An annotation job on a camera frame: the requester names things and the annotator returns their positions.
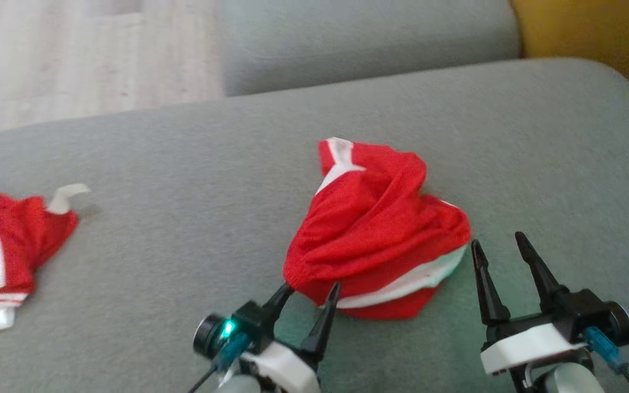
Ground red jersey with white sleeves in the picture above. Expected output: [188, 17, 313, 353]
[0, 183, 91, 336]

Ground yellow cushion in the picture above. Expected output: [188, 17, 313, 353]
[511, 0, 629, 102]

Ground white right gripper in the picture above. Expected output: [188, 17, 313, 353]
[471, 231, 629, 377]

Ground right black cable blue plug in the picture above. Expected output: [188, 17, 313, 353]
[586, 326, 629, 393]

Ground black cable blue plug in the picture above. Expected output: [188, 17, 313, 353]
[186, 333, 251, 393]
[586, 326, 629, 393]

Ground left black cable blue plug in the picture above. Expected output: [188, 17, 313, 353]
[186, 333, 251, 393]

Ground grey stitched sofa cushion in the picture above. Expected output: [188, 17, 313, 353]
[219, 0, 523, 98]

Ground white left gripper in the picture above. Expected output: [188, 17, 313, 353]
[193, 281, 342, 393]

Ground red shorts with white trim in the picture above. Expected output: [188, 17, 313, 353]
[283, 138, 472, 320]

